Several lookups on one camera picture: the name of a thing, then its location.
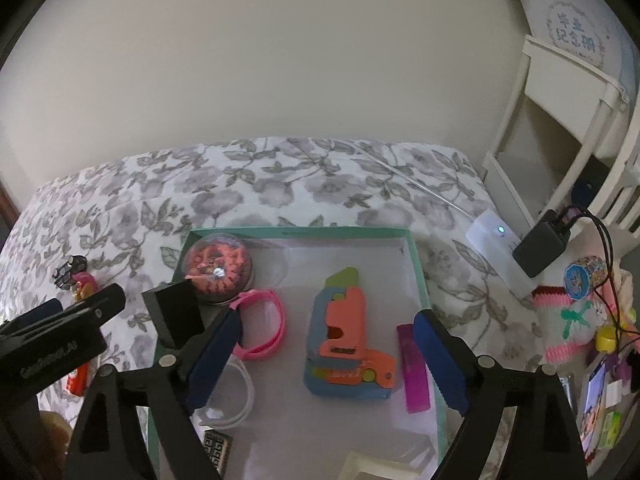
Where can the purple comb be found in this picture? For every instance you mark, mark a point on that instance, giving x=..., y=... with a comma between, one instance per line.
x=415, y=375

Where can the black charger adapter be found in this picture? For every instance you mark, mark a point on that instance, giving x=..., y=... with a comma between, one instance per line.
x=540, y=245

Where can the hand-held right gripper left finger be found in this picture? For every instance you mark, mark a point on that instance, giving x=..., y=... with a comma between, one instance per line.
x=215, y=355

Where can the pink watch band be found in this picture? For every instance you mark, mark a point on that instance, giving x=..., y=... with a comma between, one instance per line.
x=272, y=322

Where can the white power strip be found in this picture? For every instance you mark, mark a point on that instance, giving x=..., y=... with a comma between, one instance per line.
x=492, y=242

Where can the white album with blue print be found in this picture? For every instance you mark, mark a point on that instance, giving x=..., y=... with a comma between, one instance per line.
x=575, y=25

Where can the colourful hexagonal tube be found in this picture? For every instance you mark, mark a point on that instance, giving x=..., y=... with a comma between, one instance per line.
x=585, y=277

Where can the white wooden shelf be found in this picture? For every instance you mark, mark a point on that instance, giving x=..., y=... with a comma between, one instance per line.
x=560, y=135

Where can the person's left hand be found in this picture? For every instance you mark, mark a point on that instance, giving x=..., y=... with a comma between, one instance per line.
x=54, y=435

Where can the yellow cap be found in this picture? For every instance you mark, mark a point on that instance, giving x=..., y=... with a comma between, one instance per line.
x=606, y=339

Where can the black toy car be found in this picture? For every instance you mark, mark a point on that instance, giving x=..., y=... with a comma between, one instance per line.
x=70, y=270

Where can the stack of photo cards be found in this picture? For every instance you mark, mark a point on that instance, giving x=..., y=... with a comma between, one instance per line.
x=597, y=405

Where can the floral bedsheet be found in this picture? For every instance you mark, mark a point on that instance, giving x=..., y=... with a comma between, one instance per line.
x=300, y=180

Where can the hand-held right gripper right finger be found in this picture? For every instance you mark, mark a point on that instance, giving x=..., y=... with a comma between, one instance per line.
x=440, y=360

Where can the pink white crochet piece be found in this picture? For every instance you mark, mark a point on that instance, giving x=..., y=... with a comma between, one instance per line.
x=570, y=325

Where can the red packet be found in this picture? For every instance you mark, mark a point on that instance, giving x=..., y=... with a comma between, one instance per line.
x=79, y=377

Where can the blue orange toy gun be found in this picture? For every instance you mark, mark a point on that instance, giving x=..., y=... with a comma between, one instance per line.
x=345, y=340

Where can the green-rimmed white tray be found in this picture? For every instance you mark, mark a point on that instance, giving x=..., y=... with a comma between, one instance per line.
x=300, y=410

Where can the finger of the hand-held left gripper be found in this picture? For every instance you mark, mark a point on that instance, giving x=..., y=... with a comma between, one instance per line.
x=102, y=302
x=30, y=316

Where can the brown patterned small box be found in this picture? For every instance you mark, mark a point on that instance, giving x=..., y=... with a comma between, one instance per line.
x=218, y=447

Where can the clear ball with orange toy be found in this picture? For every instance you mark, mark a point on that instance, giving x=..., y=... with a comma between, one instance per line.
x=220, y=267

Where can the pink orange toy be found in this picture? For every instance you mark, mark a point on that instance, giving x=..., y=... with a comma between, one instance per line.
x=85, y=287

